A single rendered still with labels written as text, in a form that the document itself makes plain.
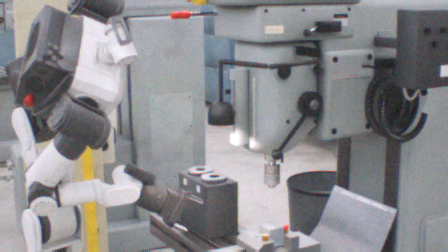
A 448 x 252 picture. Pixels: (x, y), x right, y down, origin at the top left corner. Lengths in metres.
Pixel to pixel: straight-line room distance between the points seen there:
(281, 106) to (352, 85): 0.24
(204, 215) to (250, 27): 0.77
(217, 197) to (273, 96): 0.56
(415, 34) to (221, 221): 0.96
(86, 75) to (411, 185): 1.03
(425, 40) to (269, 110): 0.46
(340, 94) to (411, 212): 0.46
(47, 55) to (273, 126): 0.64
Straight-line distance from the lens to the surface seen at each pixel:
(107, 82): 1.96
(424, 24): 1.83
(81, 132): 1.86
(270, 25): 1.82
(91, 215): 3.72
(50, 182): 1.98
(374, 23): 2.06
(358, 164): 2.30
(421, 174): 2.18
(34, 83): 1.98
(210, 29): 9.63
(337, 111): 1.98
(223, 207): 2.34
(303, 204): 3.95
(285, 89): 1.89
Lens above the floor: 1.80
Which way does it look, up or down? 12 degrees down
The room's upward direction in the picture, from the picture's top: 1 degrees counter-clockwise
